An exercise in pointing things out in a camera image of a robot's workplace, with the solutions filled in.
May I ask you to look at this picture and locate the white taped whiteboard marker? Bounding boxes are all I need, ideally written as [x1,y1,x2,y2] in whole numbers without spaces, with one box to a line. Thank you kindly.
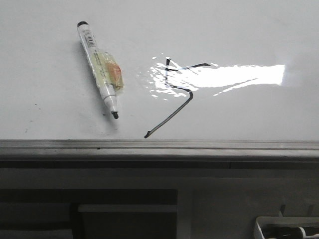
[77,21,124,119]

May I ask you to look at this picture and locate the black capped marker in tray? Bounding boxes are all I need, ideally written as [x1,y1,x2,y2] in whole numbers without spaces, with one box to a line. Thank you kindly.
[262,225,319,239]

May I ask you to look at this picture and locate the white marker tray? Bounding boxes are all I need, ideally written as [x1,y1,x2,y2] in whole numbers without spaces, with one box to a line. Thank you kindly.
[254,216,319,239]

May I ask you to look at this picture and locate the white whiteboard with aluminium frame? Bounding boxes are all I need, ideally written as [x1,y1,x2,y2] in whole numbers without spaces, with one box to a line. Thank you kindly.
[0,0,319,169]

